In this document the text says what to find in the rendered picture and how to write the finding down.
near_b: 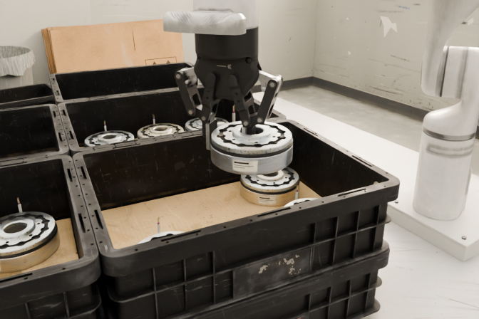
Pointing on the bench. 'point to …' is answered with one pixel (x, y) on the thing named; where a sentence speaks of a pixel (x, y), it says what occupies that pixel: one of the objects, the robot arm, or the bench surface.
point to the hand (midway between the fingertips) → (229, 137)
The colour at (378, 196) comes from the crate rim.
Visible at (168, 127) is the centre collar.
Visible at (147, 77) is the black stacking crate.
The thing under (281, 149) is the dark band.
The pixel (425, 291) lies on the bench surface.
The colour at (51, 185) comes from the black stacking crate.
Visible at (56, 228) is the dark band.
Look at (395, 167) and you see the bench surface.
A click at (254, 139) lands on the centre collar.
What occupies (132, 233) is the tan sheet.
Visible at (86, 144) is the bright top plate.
